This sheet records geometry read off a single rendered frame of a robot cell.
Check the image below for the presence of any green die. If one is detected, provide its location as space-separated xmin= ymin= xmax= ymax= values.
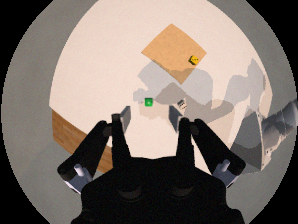
xmin=145 ymin=98 xmax=153 ymax=107

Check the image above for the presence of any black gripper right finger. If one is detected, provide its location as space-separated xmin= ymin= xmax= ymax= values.
xmin=169 ymin=105 xmax=246 ymax=196

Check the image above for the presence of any yellow die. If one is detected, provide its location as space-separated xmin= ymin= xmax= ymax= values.
xmin=188 ymin=55 xmax=199 ymax=65

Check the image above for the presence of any orange mat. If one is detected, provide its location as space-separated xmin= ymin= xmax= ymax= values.
xmin=141 ymin=23 xmax=206 ymax=84

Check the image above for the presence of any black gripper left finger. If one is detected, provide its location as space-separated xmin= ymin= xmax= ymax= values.
xmin=57 ymin=106 xmax=142 ymax=199

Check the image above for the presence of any grey die with black pips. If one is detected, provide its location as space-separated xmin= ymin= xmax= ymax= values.
xmin=177 ymin=100 xmax=188 ymax=111

